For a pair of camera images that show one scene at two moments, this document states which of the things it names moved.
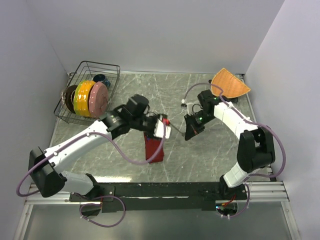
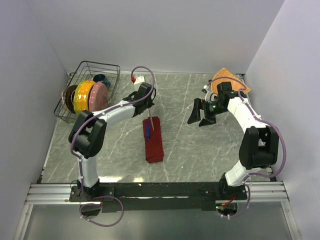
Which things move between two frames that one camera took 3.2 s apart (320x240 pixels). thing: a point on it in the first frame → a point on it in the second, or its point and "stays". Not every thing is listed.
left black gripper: x=150 y=133 → x=150 y=103
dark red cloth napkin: x=152 y=146 stays
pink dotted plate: x=98 y=99 stays
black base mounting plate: x=116 y=197 stays
